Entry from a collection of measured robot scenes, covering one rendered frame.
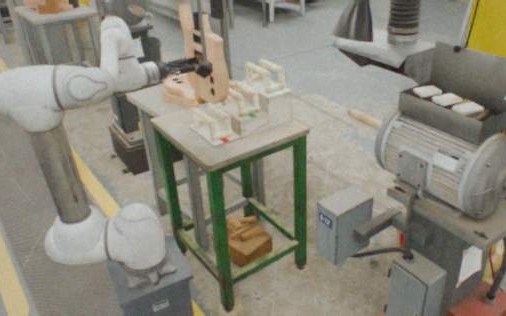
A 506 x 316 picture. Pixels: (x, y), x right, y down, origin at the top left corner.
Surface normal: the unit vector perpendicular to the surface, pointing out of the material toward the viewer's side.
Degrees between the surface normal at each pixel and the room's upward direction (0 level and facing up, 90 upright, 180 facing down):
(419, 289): 90
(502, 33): 90
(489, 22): 90
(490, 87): 90
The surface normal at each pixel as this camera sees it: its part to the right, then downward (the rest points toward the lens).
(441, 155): -0.70, -0.14
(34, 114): 0.25, 0.64
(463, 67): -0.78, 0.31
